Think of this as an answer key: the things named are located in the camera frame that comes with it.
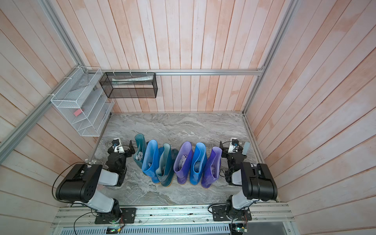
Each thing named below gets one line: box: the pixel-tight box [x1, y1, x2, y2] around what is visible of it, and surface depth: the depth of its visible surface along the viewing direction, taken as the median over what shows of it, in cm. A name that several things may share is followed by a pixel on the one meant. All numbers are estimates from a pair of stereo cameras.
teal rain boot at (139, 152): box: [133, 133, 147, 169], surface depth 73 cm
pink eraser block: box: [73, 108, 83, 117], surface depth 84 cm
